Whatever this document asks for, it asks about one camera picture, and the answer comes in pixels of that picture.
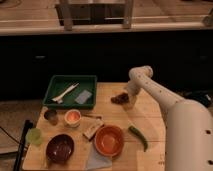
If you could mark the white cup orange inside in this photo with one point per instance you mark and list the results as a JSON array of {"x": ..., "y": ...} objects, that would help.
[{"x": 72, "y": 118}]

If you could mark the wooden frame structure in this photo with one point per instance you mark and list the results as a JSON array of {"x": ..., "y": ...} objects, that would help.
[{"x": 94, "y": 12}]

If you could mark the small dark metal cup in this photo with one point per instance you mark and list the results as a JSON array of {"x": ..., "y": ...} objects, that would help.
[{"x": 51, "y": 116}]

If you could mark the black bar stand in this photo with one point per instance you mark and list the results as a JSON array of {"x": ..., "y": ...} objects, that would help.
[{"x": 27, "y": 125}]

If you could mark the dark purple bowl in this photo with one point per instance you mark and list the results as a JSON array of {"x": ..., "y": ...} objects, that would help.
[{"x": 60, "y": 148}]

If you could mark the dark purple grape bunch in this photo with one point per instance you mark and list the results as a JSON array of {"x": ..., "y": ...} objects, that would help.
[{"x": 120, "y": 99}]

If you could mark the white plastic fork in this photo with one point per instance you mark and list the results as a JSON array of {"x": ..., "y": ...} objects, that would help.
[{"x": 59, "y": 98}]

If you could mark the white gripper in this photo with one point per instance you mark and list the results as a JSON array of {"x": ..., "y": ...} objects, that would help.
[{"x": 133, "y": 90}]

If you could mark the grey cloth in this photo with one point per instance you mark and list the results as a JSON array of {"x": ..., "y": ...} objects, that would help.
[{"x": 96, "y": 160}]

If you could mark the grey sponge pad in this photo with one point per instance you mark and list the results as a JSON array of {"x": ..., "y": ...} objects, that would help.
[{"x": 83, "y": 97}]

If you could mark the small wooden block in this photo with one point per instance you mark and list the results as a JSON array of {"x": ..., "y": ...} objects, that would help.
[{"x": 91, "y": 130}]

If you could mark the green plastic tray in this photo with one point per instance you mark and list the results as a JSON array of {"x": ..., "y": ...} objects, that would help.
[{"x": 59, "y": 83}]

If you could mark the orange bowl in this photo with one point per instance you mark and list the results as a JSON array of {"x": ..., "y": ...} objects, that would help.
[{"x": 109, "y": 140}]

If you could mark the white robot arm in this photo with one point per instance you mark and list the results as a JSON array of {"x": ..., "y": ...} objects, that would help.
[{"x": 189, "y": 124}]

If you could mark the green chili pepper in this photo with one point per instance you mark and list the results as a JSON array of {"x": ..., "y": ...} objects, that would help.
[{"x": 141, "y": 137}]

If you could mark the dark thin stick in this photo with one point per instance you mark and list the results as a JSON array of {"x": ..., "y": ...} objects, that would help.
[{"x": 92, "y": 116}]

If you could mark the light green cup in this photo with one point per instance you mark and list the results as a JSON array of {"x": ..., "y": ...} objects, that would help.
[{"x": 34, "y": 137}]

